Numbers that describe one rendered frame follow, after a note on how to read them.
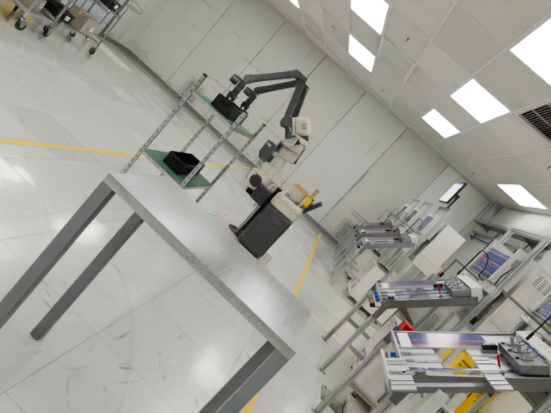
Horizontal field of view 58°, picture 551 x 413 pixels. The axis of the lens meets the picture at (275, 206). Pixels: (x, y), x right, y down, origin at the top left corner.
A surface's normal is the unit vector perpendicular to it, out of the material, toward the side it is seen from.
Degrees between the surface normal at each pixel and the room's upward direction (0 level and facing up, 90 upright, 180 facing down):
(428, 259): 90
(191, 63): 91
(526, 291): 90
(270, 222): 90
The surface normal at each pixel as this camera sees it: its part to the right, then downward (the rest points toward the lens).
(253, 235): -0.12, 0.07
